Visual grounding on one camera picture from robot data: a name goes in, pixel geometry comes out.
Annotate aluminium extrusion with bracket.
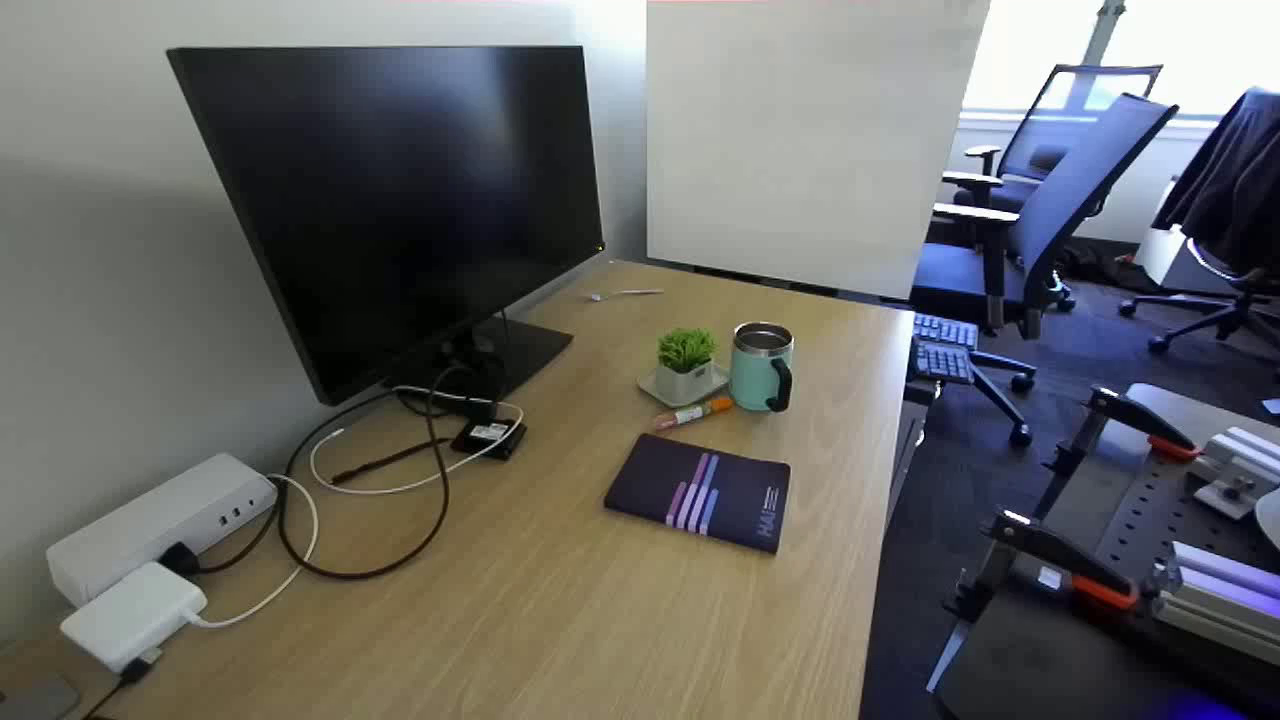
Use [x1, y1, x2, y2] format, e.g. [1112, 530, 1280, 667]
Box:
[1190, 421, 1280, 530]

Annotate black jacket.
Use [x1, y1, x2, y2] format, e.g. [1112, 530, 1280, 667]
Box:
[1153, 85, 1280, 293]

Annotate pale square plant tray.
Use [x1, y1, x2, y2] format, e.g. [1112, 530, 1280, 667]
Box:
[638, 365, 732, 414]

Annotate white cable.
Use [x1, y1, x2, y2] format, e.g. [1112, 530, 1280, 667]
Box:
[183, 471, 326, 637]
[306, 403, 531, 499]

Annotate orange marker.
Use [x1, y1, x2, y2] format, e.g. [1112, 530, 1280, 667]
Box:
[651, 394, 740, 438]

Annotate aluminium extrusion stack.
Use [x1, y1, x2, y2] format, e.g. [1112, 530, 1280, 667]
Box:
[1150, 535, 1280, 673]

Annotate white power adapter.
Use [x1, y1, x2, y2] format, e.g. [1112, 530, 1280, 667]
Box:
[58, 562, 213, 678]

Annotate black swivel chair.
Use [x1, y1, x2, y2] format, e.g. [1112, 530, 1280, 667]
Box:
[1117, 225, 1280, 360]

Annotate black pen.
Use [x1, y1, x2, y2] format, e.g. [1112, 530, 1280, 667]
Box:
[327, 438, 458, 487]

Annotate white stick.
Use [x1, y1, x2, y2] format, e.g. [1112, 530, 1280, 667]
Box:
[574, 280, 669, 310]

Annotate dark purple notebook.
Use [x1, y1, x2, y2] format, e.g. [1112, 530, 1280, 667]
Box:
[599, 434, 798, 556]

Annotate black desk cable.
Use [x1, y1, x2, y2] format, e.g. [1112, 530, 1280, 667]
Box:
[155, 379, 459, 586]

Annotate black computer monitor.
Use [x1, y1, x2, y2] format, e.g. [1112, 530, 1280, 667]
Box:
[165, 40, 609, 410]

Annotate black dongle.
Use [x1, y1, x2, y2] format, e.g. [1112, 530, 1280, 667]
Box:
[448, 414, 527, 466]

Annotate blue mesh office chair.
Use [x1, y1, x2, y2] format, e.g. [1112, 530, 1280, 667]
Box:
[942, 61, 1170, 215]

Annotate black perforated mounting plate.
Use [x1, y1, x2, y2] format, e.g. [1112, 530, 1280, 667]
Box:
[934, 379, 1280, 720]

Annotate grey flat device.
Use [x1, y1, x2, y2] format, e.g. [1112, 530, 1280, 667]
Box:
[0, 673, 87, 720]

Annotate small green potted plant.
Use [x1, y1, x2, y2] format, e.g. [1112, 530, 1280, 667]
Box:
[656, 323, 722, 403]

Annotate teal mug with black handle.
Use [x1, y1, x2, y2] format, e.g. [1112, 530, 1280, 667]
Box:
[724, 315, 802, 421]

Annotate black clamp with orange grip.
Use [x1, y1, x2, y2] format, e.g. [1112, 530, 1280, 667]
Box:
[1034, 379, 1203, 525]
[926, 510, 1150, 696]

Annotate black monitor stand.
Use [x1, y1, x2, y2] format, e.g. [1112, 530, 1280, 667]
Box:
[392, 313, 575, 403]

